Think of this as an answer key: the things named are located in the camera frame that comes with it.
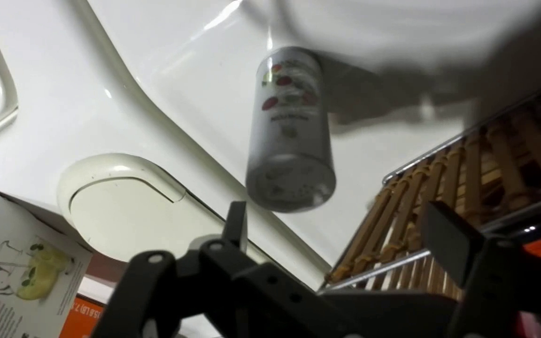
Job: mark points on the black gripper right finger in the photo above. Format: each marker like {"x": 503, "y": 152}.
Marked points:
{"x": 458, "y": 250}

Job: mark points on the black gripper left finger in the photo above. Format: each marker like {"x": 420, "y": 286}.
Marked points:
{"x": 234, "y": 231}

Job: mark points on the white spice container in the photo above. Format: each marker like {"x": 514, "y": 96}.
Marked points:
{"x": 289, "y": 132}

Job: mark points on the white sink basin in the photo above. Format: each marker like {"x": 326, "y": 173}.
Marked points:
{"x": 219, "y": 75}

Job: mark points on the orange blue detergent box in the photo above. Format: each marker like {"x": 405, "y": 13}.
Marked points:
{"x": 82, "y": 320}

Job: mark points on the pink cardboard box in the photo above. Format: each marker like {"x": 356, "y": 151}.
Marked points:
{"x": 18, "y": 274}

